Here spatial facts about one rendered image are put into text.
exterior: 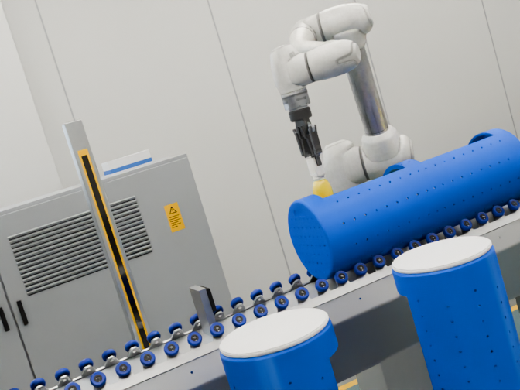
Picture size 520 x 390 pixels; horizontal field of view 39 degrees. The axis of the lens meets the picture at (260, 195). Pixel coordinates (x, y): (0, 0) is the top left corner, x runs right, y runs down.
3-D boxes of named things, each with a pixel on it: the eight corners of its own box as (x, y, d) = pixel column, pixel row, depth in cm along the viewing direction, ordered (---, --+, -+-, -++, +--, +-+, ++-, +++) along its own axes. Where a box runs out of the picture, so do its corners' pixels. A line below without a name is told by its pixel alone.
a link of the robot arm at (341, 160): (332, 193, 331) (319, 145, 330) (371, 183, 326) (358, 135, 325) (326, 196, 315) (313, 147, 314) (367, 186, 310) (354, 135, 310)
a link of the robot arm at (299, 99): (287, 94, 238) (292, 111, 239) (311, 86, 241) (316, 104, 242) (275, 97, 246) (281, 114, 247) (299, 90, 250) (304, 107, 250)
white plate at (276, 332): (266, 358, 160) (268, 364, 160) (350, 309, 177) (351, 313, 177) (197, 349, 182) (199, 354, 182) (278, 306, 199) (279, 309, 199)
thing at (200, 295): (203, 333, 236) (188, 287, 234) (213, 327, 237) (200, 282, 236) (213, 337, 227) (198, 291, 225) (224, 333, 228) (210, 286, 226)
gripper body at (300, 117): (283, 112, 247) (291, 138, 248) (294, 110, 239) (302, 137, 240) (302, 107, 250) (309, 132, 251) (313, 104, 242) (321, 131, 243)
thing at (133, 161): (105, 177, 397) (101, 163, 396) (145, 164, 408) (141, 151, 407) (111, 175, 386) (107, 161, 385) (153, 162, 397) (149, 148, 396)
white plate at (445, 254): (477, 229, 216) (477, 233, 216) (385, 254, 218) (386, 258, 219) (503, 248, 189) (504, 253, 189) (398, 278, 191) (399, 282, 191)
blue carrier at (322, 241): (302, 278, 259) (278, 202, 257) (490, 201, 292) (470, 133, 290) (341, 283, 233) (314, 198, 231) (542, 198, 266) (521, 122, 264)
